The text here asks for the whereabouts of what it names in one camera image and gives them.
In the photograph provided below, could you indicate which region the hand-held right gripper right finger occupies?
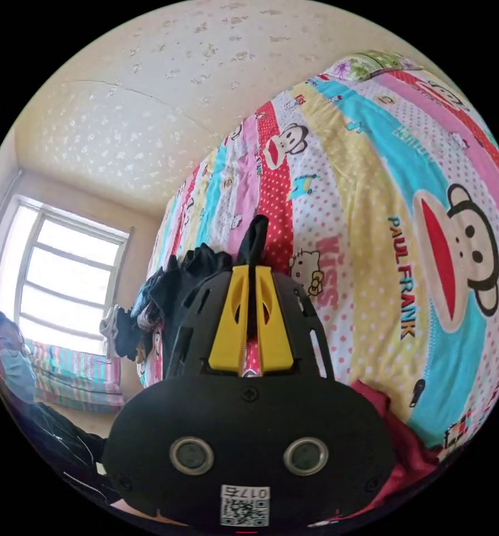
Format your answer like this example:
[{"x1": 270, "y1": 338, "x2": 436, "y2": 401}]
[{"x1": 255, "y1": 267, "x2": 295, "y2": 372}]

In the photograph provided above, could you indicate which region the floral pillow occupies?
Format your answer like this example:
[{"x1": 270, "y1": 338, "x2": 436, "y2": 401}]
[{"x1": 329, "y1": 50, "x2": 427, "y2": 83}]

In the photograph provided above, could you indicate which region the window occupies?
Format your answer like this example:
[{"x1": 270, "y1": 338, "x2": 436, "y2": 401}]
[{"x1": 0, "y1": 194, "x2": 135, "y2": 357}]

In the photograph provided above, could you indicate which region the person's right hand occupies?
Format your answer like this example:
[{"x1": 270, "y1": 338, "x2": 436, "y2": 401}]
[{"x1": 110, "y1": 504, "x2": 191, "y2": 528}]

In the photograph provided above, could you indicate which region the bed with cartoon printed quilt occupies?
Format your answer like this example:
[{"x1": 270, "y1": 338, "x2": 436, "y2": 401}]
[{"x1": 136, "y1": 50, "x2": 499, "y2": 461}]

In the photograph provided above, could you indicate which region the person's body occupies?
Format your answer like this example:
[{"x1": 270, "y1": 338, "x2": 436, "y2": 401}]
[{"x1": 0, "y1": 309, "x2": 122, "y2": 508}]

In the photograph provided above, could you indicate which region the black long sleeve shirt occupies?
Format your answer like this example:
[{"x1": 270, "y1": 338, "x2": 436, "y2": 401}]
[{"x1": 165, "y1": 213, "x2": 271, "y2": 351}]

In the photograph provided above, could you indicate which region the red garment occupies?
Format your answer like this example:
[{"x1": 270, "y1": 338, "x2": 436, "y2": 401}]
[{"x1": 349, "y1": 379, "x2": 448, "y2": 516}]

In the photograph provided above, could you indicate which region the pink striped cloth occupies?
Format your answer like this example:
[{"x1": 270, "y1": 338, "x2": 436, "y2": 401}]
[{"x1": 25, "y1": 339, "x2": 126, "y2": 413}]

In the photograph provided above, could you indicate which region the pile of clothes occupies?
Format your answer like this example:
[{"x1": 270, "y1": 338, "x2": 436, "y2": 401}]
[{"x1": 99, "y1": 267, "x2": 179, "y2": 365}]

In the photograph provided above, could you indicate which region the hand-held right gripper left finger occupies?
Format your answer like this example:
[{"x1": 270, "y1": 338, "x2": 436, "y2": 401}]
[{"x1": 208, "y1": 265, "x2": 250, "y2": 372}]

